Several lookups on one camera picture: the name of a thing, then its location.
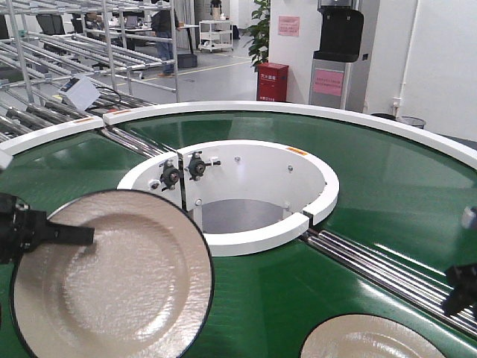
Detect green circular conveyor belt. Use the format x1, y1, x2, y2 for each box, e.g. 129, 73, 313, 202
1, 111, 476, 357

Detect white utility cart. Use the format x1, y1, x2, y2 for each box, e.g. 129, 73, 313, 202
198, 19, 233, 52

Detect left steel conveyor rollers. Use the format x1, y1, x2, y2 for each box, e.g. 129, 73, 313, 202
100, 126, 177, 158

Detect metal roller rack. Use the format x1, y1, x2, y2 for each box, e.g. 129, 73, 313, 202
1, 1, 177, 142

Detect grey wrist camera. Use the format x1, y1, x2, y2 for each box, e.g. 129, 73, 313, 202
461, 206, 477, 230

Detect grey mesh waste bin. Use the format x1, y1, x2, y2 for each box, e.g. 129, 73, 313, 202
398, 116, 426, 129

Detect pink wall notice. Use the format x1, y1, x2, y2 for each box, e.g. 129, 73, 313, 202
278, 16, 300, 37

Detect green potted plant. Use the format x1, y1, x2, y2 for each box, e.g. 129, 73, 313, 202
245, 0, 271, 71

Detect beige black-rimmed plate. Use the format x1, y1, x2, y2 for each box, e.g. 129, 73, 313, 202
300, 314, 443, 357
10, 190, 214, 357

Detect white outer rim left segment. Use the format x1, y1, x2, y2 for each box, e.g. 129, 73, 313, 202
1, 116, 104, 155

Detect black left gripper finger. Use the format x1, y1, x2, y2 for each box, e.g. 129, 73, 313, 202
45, 222, 95, 246

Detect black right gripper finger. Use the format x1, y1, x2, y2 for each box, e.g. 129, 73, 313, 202
441, 287, 470, 316

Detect white inner ring guard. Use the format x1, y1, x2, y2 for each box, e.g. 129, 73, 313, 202
118, 139, 340, 257

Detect steel conveyor rollers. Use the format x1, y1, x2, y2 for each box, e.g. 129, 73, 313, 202
100, 126, 177, 158
300, 229, 476, 339

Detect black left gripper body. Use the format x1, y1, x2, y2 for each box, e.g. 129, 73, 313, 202
1, 193, 47, 264

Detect grey control box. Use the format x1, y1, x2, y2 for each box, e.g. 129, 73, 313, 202
58, 75, 100, 110

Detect standing person in jeans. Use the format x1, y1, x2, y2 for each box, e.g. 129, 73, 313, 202
151, 10, 174, 78

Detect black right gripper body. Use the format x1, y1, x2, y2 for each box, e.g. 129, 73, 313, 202
445, 263, 476, 298

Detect right steel conveyor rollers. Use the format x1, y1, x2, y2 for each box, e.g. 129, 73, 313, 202
300, 229, 476, 339

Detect white outer rim guard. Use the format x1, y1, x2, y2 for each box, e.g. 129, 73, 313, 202
103, 101, 476, 169

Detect black grey water dispenser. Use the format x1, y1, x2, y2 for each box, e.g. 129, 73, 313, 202
309, 1, 364, 109

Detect red fire extinguisher cabinet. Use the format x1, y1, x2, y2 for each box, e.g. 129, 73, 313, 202
256, 63, 289, 102

